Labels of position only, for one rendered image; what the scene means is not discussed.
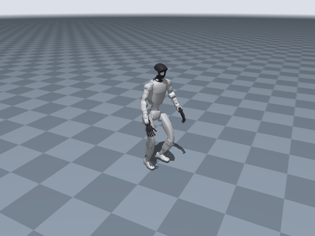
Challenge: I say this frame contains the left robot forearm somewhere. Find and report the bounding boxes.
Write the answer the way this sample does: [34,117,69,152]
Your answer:
[171,96,182,111]

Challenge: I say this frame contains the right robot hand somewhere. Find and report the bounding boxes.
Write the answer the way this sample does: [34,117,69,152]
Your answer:
[145,119,156,137]

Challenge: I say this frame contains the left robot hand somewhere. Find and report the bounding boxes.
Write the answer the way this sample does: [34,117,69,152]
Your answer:
[178,107,186,123]

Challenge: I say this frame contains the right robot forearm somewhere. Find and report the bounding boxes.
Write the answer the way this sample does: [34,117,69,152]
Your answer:
[141,101,149,124]

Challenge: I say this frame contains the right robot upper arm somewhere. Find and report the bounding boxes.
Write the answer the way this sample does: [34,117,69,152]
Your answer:
[140,83,154,107]

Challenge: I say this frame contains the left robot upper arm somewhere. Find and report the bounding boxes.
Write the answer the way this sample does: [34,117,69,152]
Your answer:
[166,79,175,99]

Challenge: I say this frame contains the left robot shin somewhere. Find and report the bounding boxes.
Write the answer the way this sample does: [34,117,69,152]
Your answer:
[159,142,173,155]

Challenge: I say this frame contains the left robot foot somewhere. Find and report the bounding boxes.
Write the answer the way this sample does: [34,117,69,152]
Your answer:
[156,152,170,161]

